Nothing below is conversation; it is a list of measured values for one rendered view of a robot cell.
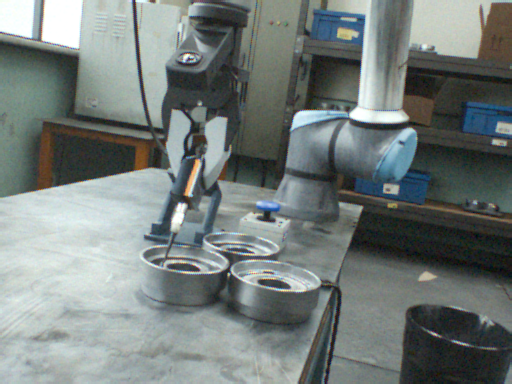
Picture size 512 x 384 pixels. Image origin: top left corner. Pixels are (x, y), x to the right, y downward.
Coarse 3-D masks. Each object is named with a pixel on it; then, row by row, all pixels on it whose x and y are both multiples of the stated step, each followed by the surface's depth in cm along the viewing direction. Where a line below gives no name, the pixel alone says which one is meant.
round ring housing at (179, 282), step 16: (144, 256) 66; (160, 256) 69; (192, 256) 71; (208, 256) 70; (144, 272) 63; (160, 272) 61; (176, 272) 61; (192, 272) 61; (208, 272) 62; (224, 272) 64; (144, 288) 64; (160, 288) 61; (176, 288) 61; (192, 288) 61; (208, 288) 62; (224, 288) 65; (176, 304) 62; (192, 304) 62
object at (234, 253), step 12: (204, 240) 75; (216, 240) 80; (228, 240) 81; (240, 240) 81; (252, 240) 81; (264, 240) 80; (216, 252) 72; (228, 252) 71; (240, 252) 78; (252, 252) 77; (276, 252) 74
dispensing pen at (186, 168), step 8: (200, 152) 69; (184, 160) 67; (192, 160) 67; (200, 160) 69; (184, 168) 67; (192, 168) 66; (184, 176) 66; (176, 184) 66; (184, 184) 66; (176, 192) 65; (184, 192) 65; (176, 200) 67; (184, 200) 66; (184, 208) 66; (176, 216) 66; (184, 216) 66; (176, 224) 65; (176, 232) 65; (168, 248) 64
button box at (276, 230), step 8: (248, 216) 92; (256, 216) 92; (240, 224) 89; (248, 224) 88; (256, 224) 88; (264, 224) 88; (272, 224) 88; (280, 224) 89; (288, 224) 92; (240, 232) 89; (248, 232) 89; (256, 232) 88; (264, 232) 88; (272, 232) 88; (280, 232) 87; (288, 232) 94; (272, 240) 88; (280, 240) 87; (280, 248) 88
